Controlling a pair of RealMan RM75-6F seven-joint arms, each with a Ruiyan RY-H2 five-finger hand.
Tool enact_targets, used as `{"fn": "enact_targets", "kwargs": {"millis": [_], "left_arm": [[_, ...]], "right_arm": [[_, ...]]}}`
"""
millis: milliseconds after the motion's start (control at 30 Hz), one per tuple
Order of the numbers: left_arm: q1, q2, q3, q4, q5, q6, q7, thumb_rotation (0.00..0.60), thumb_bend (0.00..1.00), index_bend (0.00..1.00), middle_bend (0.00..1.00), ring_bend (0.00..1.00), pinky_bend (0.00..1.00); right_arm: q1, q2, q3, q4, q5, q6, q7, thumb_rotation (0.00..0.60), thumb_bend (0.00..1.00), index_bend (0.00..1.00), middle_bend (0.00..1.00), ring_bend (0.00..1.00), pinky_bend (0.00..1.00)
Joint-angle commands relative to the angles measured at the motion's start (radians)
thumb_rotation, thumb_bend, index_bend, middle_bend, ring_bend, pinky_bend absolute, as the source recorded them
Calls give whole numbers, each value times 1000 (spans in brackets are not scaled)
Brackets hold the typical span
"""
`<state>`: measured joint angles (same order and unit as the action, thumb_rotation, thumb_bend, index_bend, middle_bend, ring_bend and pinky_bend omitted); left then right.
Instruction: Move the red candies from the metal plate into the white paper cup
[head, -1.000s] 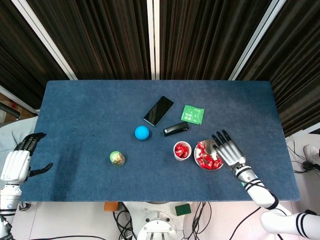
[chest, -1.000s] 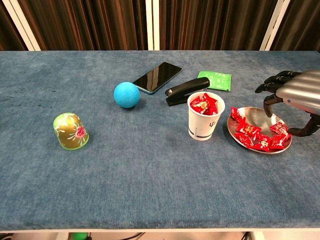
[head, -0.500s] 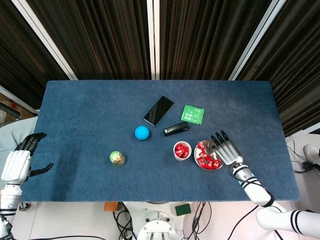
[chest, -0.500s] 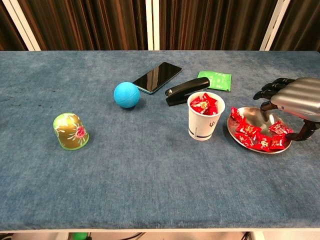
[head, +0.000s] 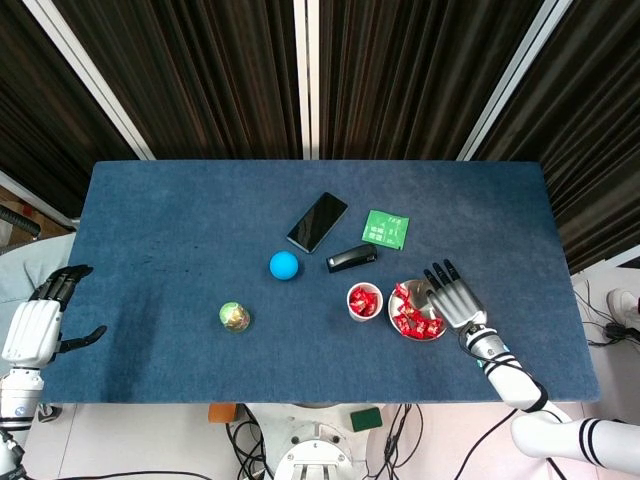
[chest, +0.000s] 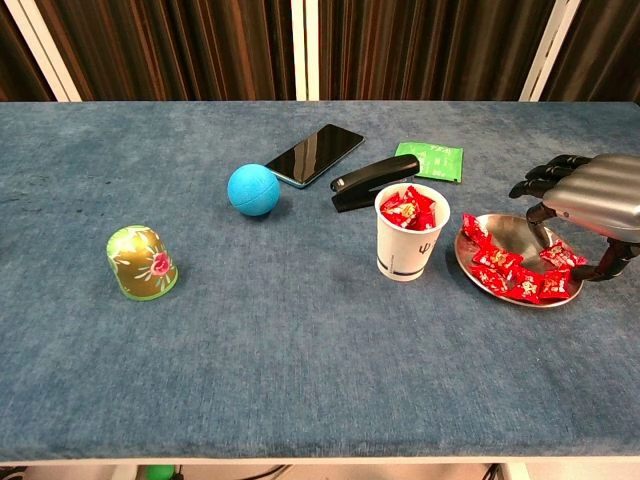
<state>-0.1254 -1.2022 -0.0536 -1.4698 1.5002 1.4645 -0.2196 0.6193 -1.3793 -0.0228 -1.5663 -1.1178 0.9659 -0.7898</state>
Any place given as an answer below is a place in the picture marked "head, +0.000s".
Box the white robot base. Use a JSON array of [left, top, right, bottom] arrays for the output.
[[247, 402, 384, 480]]

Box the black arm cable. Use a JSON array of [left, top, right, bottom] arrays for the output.
[[447, 408, 516, 480]]

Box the black power adapter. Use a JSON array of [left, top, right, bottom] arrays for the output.
[[604, 322, 640, 345]]

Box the dark brown curtain panel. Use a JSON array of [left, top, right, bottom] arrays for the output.
[[318, 0, 546, 161], [49, 0, 304, 161], [0, 0, 141, 216], [472, 0, 640, 274]]

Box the green round can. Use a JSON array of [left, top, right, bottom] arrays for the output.
[[218, 300, 251, 334]]

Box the black stapler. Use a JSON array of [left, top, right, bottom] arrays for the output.
[[325, 243, 379, 274]]

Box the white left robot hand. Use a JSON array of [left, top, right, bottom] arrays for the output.
[[1, 264, 108, 367]]

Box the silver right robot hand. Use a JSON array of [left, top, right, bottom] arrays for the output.
[[423, 258, 489, 331]]

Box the green sachet packet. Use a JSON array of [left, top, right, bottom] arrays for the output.
[[360, 208, 411, 250]]

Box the black ribbed tube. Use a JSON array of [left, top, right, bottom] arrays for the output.
[[0, 204, 42, 240]]

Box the blue ball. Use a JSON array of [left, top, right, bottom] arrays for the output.
[[269, 250, 301, 281]]

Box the black smartphone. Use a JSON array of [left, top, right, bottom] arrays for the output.
[[286, 191, 349, 255]]

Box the person's blue jeans leg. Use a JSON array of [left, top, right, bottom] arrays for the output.
[[0, 233, 76, 314]]

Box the white shoe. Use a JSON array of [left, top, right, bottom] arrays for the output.
[[607, 288, 640, 326]]

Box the white paper cup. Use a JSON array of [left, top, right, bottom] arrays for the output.
[[346, 281, 386, 323]]

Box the blue felt table cloth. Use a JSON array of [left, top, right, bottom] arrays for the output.
[[42, 159, 601, 405]]

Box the black cable bundle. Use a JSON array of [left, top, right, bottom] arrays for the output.
[[364, 402, 427, 480], [224, 405, 275, 480]]

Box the white frame post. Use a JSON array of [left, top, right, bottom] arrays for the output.
[[457, 0, 574, 161], [293, 0, 321, 161], [22, 0, 157, 161]]

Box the bowl of red candies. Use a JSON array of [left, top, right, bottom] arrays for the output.
[[387, 278, 450, 342]]

